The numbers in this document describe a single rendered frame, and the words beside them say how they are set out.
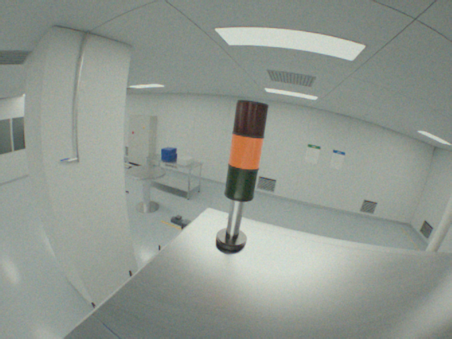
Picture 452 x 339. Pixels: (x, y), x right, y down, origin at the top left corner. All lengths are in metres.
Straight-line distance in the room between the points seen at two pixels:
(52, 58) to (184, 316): 1.56
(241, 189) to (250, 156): 0.05
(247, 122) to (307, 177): 5.59
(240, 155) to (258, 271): 0.19
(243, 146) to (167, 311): 0.25
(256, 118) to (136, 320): 0.31
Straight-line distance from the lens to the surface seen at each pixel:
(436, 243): 1.18
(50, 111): 1.53
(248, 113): 0.26
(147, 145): 7.21
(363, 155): 6.10
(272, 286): 0.30
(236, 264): 0.32
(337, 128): 5.76
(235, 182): 0.28
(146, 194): 4.47
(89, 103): 1.67
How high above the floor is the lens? 2.33
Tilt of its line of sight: 17 degrees down
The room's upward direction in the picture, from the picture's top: 7 degrees clockwise
